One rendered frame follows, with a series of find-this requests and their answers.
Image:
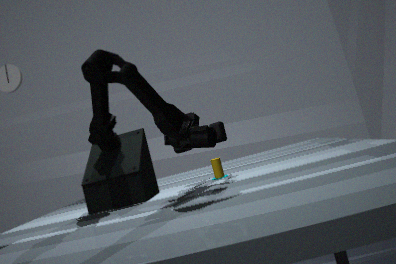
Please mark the yellow tall cylinder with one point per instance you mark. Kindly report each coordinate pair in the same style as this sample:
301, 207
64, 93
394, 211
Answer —
217, 168

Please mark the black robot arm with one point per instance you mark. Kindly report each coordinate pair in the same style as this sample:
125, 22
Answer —
180, 130

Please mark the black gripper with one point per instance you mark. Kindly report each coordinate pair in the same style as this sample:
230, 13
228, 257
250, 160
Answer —
221, 136

